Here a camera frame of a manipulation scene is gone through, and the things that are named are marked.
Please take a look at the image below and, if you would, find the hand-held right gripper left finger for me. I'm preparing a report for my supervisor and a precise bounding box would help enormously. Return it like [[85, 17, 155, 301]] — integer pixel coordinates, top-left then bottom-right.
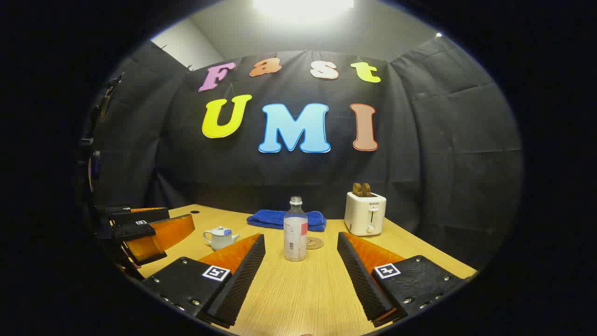
[[141, 233, 266, 329]]

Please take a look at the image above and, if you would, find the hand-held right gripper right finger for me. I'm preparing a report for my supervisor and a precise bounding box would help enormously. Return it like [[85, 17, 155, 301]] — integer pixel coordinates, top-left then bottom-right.
[[337, 232, 467, 327]]

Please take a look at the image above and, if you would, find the white ceramic teacup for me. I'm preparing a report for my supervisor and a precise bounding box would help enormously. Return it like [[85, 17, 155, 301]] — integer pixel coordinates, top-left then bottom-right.
[[203, 226, 241, 251]]

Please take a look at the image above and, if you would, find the clear plastic water bottle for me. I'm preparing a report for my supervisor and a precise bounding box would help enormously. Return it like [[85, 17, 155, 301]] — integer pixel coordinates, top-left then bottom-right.
[[284, 196, 309, 262]]

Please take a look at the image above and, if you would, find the white toaster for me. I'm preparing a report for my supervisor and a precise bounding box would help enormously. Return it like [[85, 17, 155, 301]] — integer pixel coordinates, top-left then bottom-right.
[[344, 191, 387, 237]]

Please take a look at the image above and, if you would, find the blue towel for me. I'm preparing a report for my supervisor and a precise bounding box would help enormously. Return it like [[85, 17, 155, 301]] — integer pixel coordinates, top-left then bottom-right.
[[246, 210, 327, 232]]

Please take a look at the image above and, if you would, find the black backdrop cloth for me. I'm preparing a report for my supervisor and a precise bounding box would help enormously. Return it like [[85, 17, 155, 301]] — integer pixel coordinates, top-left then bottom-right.
[[91, 35, 523, 271]]

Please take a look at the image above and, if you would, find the long ceiling light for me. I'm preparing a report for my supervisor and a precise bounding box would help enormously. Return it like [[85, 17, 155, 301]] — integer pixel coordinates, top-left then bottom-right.
[[253, 0, 355, 20]]

